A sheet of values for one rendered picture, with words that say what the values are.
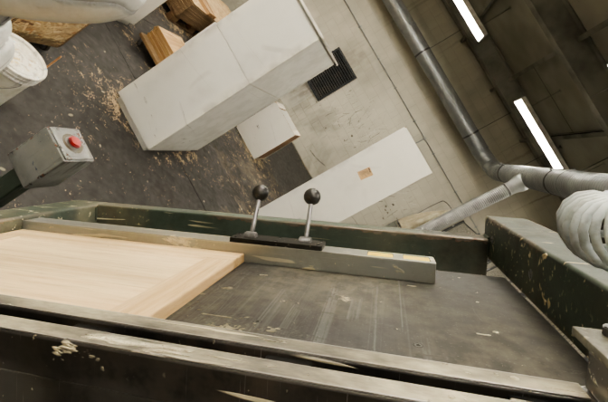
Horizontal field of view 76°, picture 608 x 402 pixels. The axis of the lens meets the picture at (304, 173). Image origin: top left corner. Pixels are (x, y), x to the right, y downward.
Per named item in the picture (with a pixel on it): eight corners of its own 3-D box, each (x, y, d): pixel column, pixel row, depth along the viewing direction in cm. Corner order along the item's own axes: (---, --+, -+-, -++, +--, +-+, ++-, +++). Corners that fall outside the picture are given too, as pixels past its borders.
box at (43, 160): (39, 156, 127) (79, 128, 124) (55, 187, 126) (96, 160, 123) (4, 156, 116) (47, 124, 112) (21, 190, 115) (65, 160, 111)
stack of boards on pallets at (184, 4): (210, 18, 801) (228, 5, 792) (233, 61, 795) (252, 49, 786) (136, -39, 561) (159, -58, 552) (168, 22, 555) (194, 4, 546)
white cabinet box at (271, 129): (246, 128, 629) (283, 104, 615) (263, 158, 626) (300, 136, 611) (235, 126, 585) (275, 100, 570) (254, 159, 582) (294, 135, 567)
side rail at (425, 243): (109, 236, 123) (109, 202, 122) (480, 276, 100) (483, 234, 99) (95, 240, 117) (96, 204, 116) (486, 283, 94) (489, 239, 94)
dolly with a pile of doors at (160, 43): (162, 52, 477) (182, 37, 470) (182, 87, 474) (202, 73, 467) (130, 36, 416) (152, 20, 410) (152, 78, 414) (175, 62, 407)
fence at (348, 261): (40, 233, 98) (41, 216, 98) (432, 276, 78) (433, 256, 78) (22, 236, 93) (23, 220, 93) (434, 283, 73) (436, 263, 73)
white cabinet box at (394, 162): (265, 206, 522) (403, 129, 480) (286, 244, 519) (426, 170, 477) (250, 214, 463) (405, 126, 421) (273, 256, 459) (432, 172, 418)
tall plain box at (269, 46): (167, 106, 412) (308, 12, 377) (194, 155, 409) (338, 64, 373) (109, 92, 324) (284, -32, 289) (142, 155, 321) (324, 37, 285)
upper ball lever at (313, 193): (297, 248, 83) (306, 191, 89) (314, 250, 82) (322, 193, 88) (293, 243, 79) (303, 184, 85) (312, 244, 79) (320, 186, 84)
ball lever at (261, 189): (243, 243, 85) (256, 187, 91) (261, 244, 84) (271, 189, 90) (239, 237, 82) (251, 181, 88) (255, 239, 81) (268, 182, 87)
